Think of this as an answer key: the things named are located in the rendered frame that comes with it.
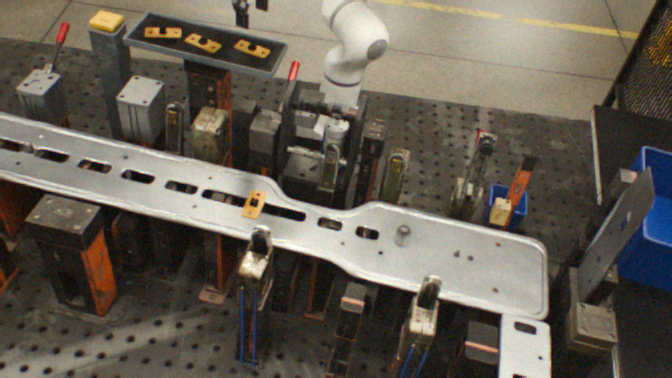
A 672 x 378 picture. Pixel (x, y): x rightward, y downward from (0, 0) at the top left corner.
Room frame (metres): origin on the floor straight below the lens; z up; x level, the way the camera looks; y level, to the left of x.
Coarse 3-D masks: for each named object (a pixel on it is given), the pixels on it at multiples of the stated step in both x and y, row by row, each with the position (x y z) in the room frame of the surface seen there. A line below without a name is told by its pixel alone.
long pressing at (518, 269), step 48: (48, 144) 1.02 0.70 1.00; (96, 144) 1.05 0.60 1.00; (96, 192) 0.91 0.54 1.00; (144, 192) 0.93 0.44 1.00; (240, 192) 0.98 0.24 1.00; (288, 240) 0.87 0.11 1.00; (336, 240) 0.89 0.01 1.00; (384, 240) 0.91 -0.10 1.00; (432, 240) 0.94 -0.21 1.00; (480, 240) 0.96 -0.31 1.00; (528, 240) 0.99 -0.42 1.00; (480, 288) 0.83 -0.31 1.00; (528, 288) 0.85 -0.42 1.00
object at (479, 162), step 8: (480, 136) 1.06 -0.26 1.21; (488, 136) 1.07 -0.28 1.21; (496, 136) 1.07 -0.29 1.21; (480, 144) 1.05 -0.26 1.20; (488, 144) 1.04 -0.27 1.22; (480, 152) 1.03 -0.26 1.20; (488, 152) 1.03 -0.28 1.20; (472, 160) 1.05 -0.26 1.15; (480, 160) 1.06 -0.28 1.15; (488, 160) 1.05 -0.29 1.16; (472, 168) 1.05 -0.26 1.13; (480, 168) 1.06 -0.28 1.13; (472, 176) 1.05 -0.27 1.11; (480, 176) 1.05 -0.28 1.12; (464, 184) 1.04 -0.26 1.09; (480, 184) 1.04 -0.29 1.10; (464, 192) 1.04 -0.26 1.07; (472, 200) 1.03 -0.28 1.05
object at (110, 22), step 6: (102, 12) 1.35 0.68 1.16; (108, 12) 1.36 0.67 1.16; (96, 18) 1.32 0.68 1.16; (102, 18) 1.33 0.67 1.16; (108, 18) 1.33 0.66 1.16; (114, 18) 1.34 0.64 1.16; (120, 18) 1.34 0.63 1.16; (90, 24) 1.30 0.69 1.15; (96, 24) 1.30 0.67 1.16; (102, 24) 1.30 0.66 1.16; (108, 24) 1.31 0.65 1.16; (114, 24) 1.31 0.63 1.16; (108, 30) 1.30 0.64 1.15
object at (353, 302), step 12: (348, 288) 0.78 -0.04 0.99; (360, 288) 0.78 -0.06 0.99; (348, 300) 0.75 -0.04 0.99; (360, 300) 0.75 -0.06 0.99; (348, 312) 0.72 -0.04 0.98; (360, 312) 0.72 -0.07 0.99; (348, 324) 0.72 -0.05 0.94; (336, 336) 0.73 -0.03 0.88; (348, 336) 0.72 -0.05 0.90; (336, 348) 0.73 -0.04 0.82; (348, 348) 0.73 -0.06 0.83; (336, 360) 0.73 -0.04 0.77; (348, 360) 0.74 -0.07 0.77; (336, 372) 0.73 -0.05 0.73
